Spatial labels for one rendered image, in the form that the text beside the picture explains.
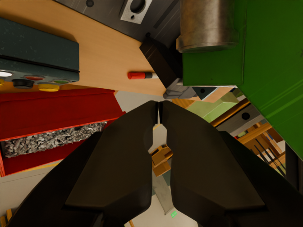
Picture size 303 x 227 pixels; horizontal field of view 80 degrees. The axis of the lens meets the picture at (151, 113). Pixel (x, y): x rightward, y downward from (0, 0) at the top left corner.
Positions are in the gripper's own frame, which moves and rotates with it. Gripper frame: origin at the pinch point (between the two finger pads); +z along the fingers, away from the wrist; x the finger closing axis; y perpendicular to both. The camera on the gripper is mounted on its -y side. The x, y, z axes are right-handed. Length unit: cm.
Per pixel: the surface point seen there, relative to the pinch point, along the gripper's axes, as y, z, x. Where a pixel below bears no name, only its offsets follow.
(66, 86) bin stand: 13.2, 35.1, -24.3
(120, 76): 8.2, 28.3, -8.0
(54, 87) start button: 5.1, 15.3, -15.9
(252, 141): 165, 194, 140
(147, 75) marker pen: 8.9, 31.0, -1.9
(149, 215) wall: 702, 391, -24
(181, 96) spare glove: 22, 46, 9
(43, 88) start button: 5.0, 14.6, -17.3
